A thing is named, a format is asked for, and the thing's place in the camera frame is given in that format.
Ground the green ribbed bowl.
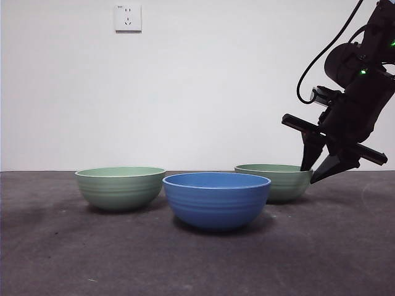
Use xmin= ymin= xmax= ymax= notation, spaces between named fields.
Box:
xmin=75 ymin=166 xmax=167 ymax=212
xmin=234 ymin=163 xmax=314 ymax=204

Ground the blue ribbed bowl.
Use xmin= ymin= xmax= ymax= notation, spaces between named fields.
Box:
xmin=162 ymin=172 xmax=272 ymax=232

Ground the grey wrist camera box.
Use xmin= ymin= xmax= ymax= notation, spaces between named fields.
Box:
xmin=310 ymin=86 xmax=344 ymax=108

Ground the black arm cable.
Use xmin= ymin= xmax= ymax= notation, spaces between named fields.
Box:
xmin=296 ymin=0 xmax=367 ymax=104

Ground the white wall socket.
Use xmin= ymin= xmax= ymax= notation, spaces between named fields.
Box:
xmin=115 ymin=4 xmax=143 ymax=34

